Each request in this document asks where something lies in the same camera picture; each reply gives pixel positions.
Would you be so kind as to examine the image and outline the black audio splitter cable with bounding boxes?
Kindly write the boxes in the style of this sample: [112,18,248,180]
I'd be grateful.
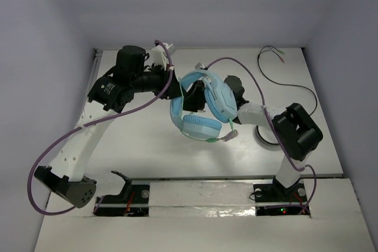
[257,45,318,116]

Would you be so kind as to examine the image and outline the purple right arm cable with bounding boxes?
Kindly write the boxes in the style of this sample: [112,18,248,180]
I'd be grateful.
[206,57,317,216]

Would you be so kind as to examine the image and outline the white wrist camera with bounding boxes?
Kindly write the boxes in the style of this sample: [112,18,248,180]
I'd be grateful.
[195,63,208,70]
[149,43,175,70]

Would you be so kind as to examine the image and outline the clear tape roll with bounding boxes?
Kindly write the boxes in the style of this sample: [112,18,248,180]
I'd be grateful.
[255,126,279,146]

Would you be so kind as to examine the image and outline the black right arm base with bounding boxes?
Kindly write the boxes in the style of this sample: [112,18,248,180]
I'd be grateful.
[249,179,311,217]

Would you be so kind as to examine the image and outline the metal rail strip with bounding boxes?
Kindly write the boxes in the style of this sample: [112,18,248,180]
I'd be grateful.
[131,176,274,181]

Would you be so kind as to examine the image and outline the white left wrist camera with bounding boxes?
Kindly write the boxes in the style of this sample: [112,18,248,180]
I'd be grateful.
[149,43,175,70]

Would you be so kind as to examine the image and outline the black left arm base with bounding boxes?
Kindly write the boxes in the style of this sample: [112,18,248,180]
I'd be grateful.
[93,171,150,217]

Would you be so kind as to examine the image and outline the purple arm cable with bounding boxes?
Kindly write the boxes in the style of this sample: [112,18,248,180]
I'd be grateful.
[206,57,317,216]
[27,39,178,216]

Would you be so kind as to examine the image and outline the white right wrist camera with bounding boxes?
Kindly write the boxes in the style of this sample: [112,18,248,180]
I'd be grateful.
[195,63,208,70]

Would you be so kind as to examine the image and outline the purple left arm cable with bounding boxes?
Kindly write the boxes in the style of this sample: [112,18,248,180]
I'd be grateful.
[27,39,178,216]

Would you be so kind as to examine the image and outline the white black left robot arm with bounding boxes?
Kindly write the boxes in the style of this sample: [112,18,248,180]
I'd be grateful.
[27,40,180,215]

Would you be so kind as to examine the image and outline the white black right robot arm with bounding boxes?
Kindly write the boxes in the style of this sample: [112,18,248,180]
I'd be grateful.
[170,71,323,201]

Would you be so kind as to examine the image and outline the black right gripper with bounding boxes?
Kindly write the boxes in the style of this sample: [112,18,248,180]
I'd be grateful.
[176,78,232,112]

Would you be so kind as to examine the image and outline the light blue headphones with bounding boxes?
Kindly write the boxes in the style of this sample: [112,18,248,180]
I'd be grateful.
[170,69,237,143]

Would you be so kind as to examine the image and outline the green headphone cable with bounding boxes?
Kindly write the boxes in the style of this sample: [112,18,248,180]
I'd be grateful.
[178,77,240,144]

